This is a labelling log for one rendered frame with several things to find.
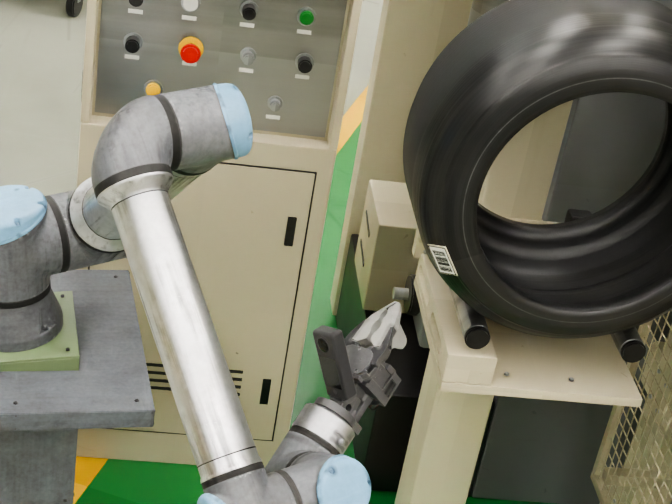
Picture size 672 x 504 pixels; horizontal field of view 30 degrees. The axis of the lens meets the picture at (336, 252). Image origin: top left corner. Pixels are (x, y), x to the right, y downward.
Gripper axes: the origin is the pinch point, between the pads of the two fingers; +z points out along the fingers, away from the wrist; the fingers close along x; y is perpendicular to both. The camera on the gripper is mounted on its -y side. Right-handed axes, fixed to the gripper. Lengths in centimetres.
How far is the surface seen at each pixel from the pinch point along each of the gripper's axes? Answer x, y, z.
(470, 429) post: -34, 72, 12
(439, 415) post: -37, 64, 10
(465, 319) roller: -2.6, 19.0, 10.6
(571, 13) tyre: 15, -16, 49
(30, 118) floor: -286, 64, 75
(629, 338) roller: 16.2, 36.7, 23.6
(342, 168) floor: -207, 137, 123
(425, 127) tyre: -3.0, -12.4, 26.8
